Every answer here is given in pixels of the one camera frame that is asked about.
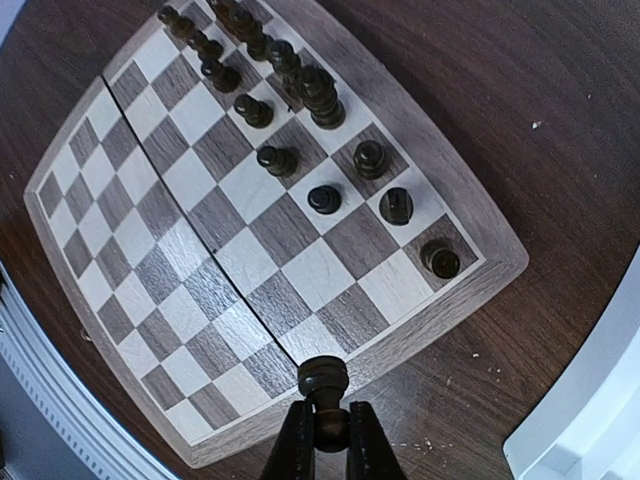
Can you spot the dark pawn file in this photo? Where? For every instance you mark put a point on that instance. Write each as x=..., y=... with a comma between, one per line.
x=278, y=162
x=324, y=199
x=256, y=113

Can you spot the dark chess piece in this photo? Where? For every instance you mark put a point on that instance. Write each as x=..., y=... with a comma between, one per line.
x=229, y=13
x=250, y=31

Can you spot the brown chess piece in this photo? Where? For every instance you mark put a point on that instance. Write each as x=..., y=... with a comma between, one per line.
x=319, y=96

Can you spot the dark pawn second row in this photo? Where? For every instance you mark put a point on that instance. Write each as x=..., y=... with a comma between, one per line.
x=179, y=26
x=205, y=48

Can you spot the wooden chessboard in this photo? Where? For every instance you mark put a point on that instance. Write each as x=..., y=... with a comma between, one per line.
x=203, y=280

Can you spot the dark knight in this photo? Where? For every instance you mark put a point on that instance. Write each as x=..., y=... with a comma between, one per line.
x=396, y=206

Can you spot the aluminium front rail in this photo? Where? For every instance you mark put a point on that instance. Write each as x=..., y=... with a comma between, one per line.
x=88, y=432

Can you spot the dark piece board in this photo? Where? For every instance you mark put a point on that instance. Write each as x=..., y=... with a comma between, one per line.
x=369, y=159

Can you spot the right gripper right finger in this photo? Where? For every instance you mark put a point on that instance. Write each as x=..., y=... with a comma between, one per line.
x=370, y=455

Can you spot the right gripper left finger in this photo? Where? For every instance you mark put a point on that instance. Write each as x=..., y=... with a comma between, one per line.
x=293, y=456

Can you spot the dark pawn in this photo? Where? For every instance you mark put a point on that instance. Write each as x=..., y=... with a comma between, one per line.
x=323, y=380
x=224, y=79

